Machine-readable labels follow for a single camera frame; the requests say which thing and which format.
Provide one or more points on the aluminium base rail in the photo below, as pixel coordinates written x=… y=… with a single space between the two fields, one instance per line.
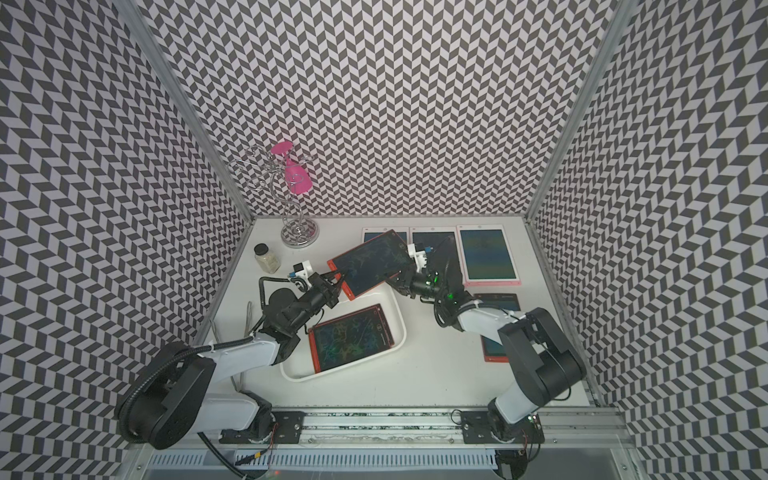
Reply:
x=443 y=428

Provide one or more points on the white plastic storage box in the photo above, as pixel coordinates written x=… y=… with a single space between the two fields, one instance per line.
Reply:
x=299 y=367

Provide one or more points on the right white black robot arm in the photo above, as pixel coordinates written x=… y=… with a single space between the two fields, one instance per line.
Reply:
x=544 y=362

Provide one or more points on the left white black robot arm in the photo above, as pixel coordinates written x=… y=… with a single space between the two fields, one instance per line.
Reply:
x=171 y=397

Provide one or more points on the chrome wire jewelry stand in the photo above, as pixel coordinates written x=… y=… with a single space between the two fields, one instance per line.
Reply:
x=266 y=170

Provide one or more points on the aluminium corner post left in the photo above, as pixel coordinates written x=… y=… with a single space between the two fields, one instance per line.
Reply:
x=139 y=31

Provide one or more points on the aluminium corner post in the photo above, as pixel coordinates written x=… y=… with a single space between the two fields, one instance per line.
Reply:
x=605 y=52
x=139 y=31

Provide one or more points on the glass spice jar black lid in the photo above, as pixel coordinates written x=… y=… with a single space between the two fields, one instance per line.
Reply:
x=266 y=258

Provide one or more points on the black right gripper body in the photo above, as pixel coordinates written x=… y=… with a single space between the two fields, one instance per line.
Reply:
x=421 y=285

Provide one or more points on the aluminium corner post right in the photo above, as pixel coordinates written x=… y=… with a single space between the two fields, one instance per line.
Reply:
x=605 y=52

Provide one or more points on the red writing tablet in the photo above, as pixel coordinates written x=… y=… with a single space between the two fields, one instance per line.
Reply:
x=496 y=311
x=371 y=263
x=349 y=338

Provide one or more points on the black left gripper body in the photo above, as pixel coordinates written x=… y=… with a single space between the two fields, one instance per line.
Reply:
x=314 y=301

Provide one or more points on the pink writing tablet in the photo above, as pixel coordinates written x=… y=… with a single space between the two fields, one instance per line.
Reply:
x=369 y=233
x=486 y=256
x=434 y=238

